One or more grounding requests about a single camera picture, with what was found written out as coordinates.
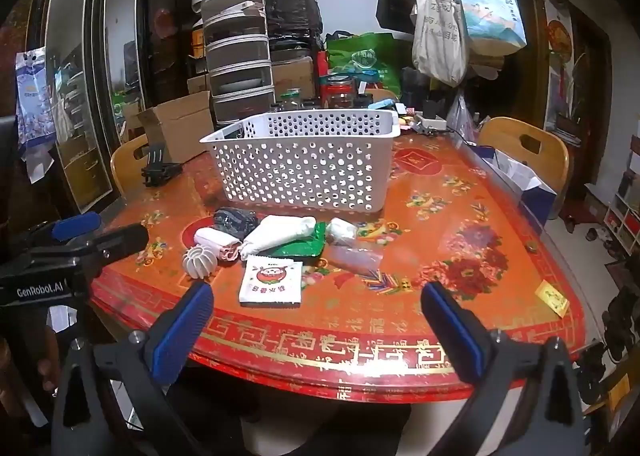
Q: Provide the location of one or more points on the open cardboard box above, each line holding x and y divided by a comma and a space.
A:
185, 126

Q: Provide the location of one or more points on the stacked white drawer unit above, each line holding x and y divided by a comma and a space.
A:
240, 51

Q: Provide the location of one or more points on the large white rolled cloth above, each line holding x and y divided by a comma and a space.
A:
277, 236

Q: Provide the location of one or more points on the white ribbed ball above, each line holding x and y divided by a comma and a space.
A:
200, 262

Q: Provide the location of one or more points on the green shopping bag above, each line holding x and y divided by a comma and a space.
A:
365, 49

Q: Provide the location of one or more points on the small white cloth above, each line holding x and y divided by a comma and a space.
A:
341, 230

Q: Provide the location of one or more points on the white perforated plastic basket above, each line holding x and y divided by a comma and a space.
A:
300, 171

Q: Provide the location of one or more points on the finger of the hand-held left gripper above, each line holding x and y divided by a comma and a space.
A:
120, 242
75, 227

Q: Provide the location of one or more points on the blue and white paper bag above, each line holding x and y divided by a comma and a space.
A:
525, 186

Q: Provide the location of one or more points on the white packet with red print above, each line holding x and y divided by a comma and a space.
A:
270, 281

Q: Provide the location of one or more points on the red floral tablecloth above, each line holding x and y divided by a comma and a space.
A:
425, 236

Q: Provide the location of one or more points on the clear hanging plastic bag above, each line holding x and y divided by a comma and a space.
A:
460, 116

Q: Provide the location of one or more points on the clear pink packet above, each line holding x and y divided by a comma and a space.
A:
357, 258

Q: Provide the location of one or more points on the green foil packet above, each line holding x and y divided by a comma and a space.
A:
302, 250

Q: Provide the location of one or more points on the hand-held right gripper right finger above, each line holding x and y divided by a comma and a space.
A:
457, 336

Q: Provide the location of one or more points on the dark knitted sock bundle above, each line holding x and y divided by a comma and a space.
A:
234, 223

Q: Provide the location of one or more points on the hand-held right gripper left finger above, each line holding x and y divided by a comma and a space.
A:
177, 336

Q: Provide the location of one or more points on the blue printed paper bag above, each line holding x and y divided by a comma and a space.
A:
492, 16

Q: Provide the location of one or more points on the yellow card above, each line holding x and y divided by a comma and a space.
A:
551, 297

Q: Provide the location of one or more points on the white power strip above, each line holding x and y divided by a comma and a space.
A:
430, 124

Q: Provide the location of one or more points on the black plastic bag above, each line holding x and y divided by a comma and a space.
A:
292, 6

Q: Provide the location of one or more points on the dark mirrored cabinet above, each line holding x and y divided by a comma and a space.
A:
160, 36

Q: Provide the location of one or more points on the red-lidded glass jar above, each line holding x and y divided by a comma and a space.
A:
341, 91

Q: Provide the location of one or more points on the beige canvas tote bag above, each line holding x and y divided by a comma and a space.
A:
440, 36

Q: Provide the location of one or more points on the black clamp holder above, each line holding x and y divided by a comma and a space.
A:
160, 171

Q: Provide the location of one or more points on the brown cardboard box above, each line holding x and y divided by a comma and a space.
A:
292, 76

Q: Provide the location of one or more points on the shelf of small boxes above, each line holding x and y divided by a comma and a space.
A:
625, 206

